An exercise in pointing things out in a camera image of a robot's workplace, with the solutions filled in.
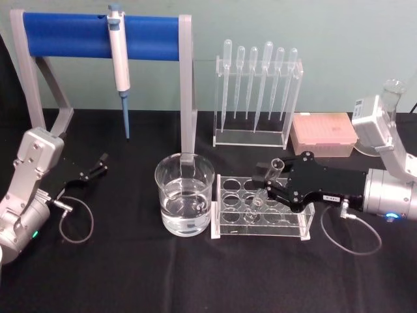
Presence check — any clear acrylic test tube rack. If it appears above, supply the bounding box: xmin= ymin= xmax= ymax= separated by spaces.
xmin=210 ymin=173 xmax=315 ymax=242

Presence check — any thin grey left gripper cable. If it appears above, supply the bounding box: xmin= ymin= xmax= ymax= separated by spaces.
xmin=48 ymin=195 xmax=95 ymax=244

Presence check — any clear acrylic dropper rack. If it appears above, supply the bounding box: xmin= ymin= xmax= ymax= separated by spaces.
xmin=212 ymin=53 xmax=306 ymax=150

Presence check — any long clear plastic dropper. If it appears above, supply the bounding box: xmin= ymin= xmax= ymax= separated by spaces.
xmin=220 ymin=38 xmax=234 ymax=134
xmin=253 ymin=40 xmax=274 ymax=134

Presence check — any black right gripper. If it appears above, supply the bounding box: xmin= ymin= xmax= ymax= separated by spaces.
xmin=255 ymin=151 xmax=369 ymax=213

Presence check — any pink pipette tip box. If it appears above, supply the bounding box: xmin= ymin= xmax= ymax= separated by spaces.
xmin=291 ymin=112 xmax=358 ymax=158

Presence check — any glass beaker with water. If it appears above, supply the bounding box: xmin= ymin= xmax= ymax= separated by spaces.
xmin=154 ymin=152 xmax=216 ymax=237

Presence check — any white pipette with blue tip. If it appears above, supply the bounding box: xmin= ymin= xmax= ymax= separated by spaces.
xmin=106 ymin=2 xmax=131 ymax=142

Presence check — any clear glass test tube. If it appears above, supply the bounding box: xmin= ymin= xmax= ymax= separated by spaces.
xmin=246 ymin=157 xmax=287 ymax=226

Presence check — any black table cloth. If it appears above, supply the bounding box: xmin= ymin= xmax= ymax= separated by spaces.
xmin=0 ymin=106 xmax=417 ymax=313

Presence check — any thin grey gripper cable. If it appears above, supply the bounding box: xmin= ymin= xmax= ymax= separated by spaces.
xmin=48 ymin=195 xmax=95 ymax=244
xmin=321 ymin=200 xmax=382 ymax=257

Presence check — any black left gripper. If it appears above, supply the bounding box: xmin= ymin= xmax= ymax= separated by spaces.
xmin=48 ymin=152 xmax=110 ymax=200

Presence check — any short clear plastic dropper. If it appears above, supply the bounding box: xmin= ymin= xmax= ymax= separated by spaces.
xmin=267 ymin=46 xmax=286 ymax=122
xmin=279 ymin=47 xmax=299 ymax=123
xmin=232 ymin=45 xmax=246 ymax=120
xmin=244 ymin=46 xmax=259 ymax=121

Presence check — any thin grey right gripper cable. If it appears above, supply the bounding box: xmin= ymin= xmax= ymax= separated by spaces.
xmin=321 ymin=200 xmax=382 ymax=257

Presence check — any grey stand with blue bar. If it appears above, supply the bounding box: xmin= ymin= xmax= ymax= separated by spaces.
xmin=9 ymin=8 xmax=199 ymax=170

